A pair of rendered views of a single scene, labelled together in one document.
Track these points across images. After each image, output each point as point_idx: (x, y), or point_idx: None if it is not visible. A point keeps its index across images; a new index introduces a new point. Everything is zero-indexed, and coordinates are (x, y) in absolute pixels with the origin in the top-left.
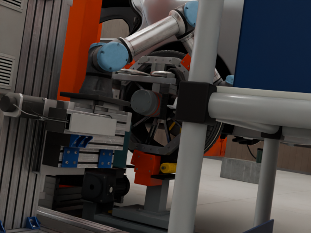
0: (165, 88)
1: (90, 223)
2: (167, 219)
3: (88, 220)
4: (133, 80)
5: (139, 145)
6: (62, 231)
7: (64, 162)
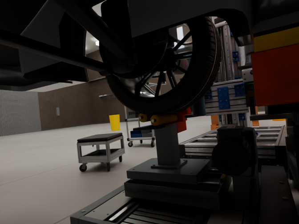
0: None
1: (201, 143)
2: (156, 158)
3: (205, 144)
4: (185, 52)
5: None
6: (209, 142)
7: None
